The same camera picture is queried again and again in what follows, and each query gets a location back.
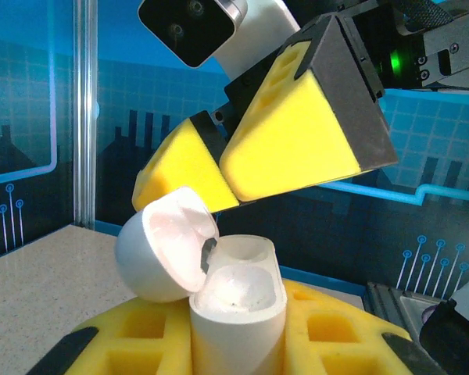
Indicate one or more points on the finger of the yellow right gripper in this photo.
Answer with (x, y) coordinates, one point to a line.
(297, 129)
(180, 160)

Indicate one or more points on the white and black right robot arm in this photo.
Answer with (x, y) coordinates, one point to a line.
(453, 340)

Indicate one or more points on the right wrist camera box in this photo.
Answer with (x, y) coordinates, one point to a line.
(187, 27)

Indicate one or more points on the white earbud charging case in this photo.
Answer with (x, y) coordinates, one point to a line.
(234, 336)

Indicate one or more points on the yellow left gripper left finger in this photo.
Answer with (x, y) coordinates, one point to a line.
(97, 340)

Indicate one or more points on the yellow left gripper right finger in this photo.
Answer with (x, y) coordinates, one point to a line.
(375, 336)

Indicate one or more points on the aluminium frame post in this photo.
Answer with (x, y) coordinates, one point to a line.
(86, 117)

